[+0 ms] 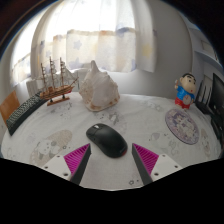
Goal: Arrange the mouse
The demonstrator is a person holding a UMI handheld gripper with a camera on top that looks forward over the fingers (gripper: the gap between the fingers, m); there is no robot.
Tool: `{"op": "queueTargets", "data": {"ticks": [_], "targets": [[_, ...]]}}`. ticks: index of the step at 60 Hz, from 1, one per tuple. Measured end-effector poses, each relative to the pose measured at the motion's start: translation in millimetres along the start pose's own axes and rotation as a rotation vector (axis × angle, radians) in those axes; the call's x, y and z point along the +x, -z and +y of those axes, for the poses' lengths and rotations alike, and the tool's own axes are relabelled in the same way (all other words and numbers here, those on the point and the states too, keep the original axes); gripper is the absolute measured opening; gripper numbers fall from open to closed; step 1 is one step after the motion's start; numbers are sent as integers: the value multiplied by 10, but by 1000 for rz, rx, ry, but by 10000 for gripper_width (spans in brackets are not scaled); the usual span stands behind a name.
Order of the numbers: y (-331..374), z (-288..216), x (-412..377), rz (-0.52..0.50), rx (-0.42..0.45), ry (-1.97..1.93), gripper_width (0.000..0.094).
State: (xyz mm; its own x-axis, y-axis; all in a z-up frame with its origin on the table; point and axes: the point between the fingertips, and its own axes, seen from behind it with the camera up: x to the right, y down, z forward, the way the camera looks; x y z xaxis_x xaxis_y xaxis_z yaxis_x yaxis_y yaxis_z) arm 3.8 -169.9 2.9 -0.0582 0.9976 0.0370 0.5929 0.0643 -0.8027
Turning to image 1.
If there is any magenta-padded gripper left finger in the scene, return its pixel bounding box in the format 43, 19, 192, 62
42, 143, 92, 186

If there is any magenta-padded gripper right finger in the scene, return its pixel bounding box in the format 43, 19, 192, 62
131, 142, 184, 186

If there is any black computer mouse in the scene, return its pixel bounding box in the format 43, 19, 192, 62
85, 123, 129, 159

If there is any round purple printed mouse pad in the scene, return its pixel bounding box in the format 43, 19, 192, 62
164, 108, 200, 146

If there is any white printed tablecloth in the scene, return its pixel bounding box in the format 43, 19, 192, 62
0, 91, 223, 191

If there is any wooden model sailing ship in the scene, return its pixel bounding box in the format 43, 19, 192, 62
39, 56, 80, 107

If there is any black computer keyboard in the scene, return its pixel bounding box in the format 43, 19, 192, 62
5, 90, 50, 137

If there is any large white conch shell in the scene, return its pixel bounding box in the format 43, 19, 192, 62
78, 59, 121, 112

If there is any cartoon boy figurine clock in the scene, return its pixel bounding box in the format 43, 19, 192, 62
173, 73, 198, 110

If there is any black router with antennas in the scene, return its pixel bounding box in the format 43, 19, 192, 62
194, 74, 218, 116

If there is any orange-brown wooden board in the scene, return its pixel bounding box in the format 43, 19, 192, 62
0, 90, 21, 124

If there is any black computer monitor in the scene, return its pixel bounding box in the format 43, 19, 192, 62
208, 72, 224, 125

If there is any white star-printed curtain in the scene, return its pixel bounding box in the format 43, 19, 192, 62
9, 0, 158, 88

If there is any white wall shelf unit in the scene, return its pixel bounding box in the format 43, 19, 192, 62
188, 26, 224, 72

